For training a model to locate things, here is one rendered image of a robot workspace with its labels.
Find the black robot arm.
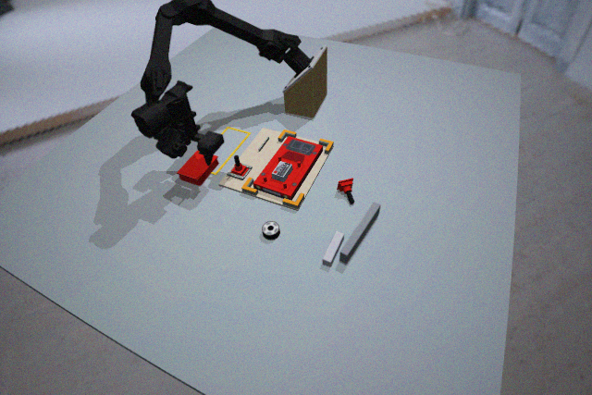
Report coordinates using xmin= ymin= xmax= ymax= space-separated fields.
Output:
xmin=131 ymin=0 xmax=314 ymax=158

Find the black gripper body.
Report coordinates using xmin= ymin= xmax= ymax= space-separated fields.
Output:
xmin=154 ymin=111 xmax=224 ymax=155

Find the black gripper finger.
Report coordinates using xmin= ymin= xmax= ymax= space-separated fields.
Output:
xmin=203 ymin=154 xmax=213 ymax=166

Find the red hood shell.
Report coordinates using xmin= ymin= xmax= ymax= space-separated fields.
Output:
xmin=177 ymin=150 xmax=218 ymax=186

